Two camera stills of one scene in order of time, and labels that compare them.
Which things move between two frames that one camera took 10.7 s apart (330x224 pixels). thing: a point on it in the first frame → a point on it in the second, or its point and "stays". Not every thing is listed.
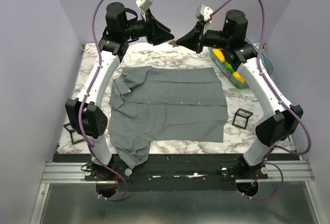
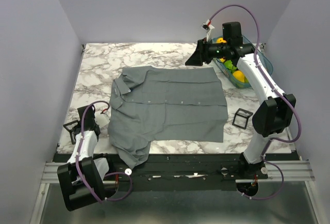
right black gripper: [194, 40] → [200, 54]
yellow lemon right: [237, 76] stays
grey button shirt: [146, 104] stays
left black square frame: [68, 127] stays
